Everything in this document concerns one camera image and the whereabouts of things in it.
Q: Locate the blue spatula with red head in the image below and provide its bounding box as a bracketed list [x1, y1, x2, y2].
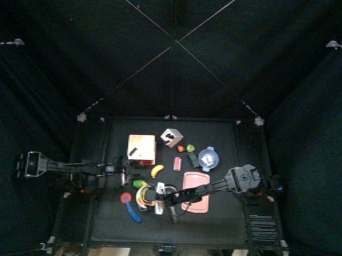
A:
[119, 191, 143, 224]

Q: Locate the yellow toy banana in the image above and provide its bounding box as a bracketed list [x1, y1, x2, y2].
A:
[149, 164, 166, 179]

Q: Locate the blue bowl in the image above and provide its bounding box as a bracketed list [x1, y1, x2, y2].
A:
[196, 146, 222, 173]

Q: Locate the black ribbed base plate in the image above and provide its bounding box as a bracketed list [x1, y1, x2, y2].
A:
[247, 213, 279, 242]

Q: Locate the grey cube with holes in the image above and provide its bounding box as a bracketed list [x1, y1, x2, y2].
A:
[160, 128, 186, 149]

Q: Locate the pot with yellow food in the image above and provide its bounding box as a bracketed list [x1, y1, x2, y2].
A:
[135, 185, 158, 212]

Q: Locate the pink cutting board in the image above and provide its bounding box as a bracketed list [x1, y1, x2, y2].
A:
[180, 171, 211, 214]

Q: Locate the wooden box with red edge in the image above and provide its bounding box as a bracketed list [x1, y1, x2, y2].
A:
[127, 133, 158, 166]

